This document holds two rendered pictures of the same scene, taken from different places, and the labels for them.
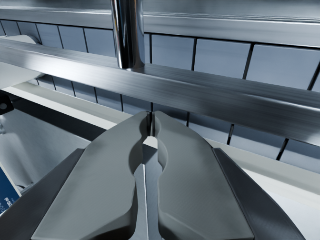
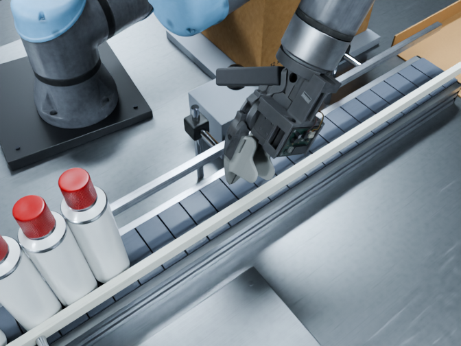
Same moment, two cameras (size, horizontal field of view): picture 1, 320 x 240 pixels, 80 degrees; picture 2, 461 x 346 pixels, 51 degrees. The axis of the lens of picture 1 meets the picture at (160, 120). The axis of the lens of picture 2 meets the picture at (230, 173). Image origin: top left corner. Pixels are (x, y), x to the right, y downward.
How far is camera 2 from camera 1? 69 cm
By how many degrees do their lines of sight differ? 80
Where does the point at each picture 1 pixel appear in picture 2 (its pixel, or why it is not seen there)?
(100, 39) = (171, 211)
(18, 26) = not seen: hidden behind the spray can
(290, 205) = (344, 233)
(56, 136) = not seen: outside the picture
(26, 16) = not seen: hidden behind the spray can
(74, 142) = (179, 331)
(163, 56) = (211, 192)
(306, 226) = (365, 235)
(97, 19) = (164, 205)
